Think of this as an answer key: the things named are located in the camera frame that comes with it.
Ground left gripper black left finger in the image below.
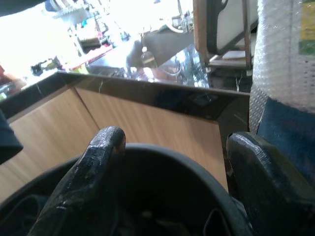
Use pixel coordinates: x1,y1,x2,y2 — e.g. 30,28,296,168
27,126,126,236

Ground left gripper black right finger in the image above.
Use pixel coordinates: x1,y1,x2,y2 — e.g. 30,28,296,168
225,132,315,236

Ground dark clothes pile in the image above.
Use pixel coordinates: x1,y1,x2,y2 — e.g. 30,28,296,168
118,208,222,236

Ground bubble wrapped washing machine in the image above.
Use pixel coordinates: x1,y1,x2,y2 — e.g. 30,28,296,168
248,0,315,187

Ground black plastic laundry bucket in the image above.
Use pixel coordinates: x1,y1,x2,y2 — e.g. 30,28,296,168
0,144,254,236

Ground light wooden cabinet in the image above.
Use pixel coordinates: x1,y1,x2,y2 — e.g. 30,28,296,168
0,86,229,205

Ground black and yellow tool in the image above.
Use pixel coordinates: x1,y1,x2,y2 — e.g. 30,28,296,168
31,58,61,74

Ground black marble countertop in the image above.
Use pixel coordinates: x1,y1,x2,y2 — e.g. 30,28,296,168
0,46,252,130

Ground yellow label sticker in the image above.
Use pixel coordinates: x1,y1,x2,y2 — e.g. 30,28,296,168
299,0,315,55

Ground wooden chair frame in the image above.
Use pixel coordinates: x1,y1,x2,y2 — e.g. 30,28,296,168
193,0,259,71

